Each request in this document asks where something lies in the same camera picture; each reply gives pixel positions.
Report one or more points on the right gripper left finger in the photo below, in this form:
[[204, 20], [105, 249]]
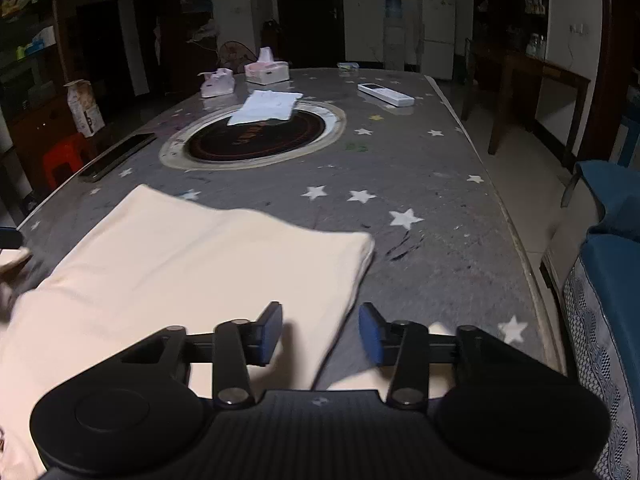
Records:
[[239, 344]]

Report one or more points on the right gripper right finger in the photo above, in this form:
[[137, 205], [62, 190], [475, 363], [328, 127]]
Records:
[[403, 346]]

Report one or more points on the cream sweatshirt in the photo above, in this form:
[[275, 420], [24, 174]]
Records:
[[156, 261]]

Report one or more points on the grey star-patterned table mat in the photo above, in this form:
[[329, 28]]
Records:
[[447, 248]]

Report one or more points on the blue sofa cushion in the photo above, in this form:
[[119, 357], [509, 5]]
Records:
[[601, 295]]

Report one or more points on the round induction cooktop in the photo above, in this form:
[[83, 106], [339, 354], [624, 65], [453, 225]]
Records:
[[212, 143]]

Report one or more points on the black smartphone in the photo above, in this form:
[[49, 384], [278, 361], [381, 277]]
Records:
[[114, 156]]

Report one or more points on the white folded paper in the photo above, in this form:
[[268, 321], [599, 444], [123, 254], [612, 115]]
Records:
[[261, 106]]

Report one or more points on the white remote control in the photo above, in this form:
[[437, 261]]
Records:
[[386, 95]]

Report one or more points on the red plastic stool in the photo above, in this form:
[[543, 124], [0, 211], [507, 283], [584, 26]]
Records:
[[66, 157]]

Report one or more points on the pink wet wipes pack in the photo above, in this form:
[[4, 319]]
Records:
[[218, 83]]

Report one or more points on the dark wooden side table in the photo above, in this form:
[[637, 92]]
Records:
[[534, 90]]

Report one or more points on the paper snack bag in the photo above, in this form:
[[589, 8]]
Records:
[[84, 108]]

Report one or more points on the white tissue box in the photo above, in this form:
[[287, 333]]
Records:
[[266, 70]]

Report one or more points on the small blue-lidded container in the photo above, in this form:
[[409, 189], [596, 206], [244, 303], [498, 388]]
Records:
[[348, 66]]

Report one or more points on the water dispenser with blue bottle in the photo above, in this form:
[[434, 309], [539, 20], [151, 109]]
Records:
[[394, 36]]

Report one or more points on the white refrigerator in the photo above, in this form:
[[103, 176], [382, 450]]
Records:
[[437, 39]]

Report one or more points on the dark entrance door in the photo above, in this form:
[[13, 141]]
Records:
[[312, 32]]

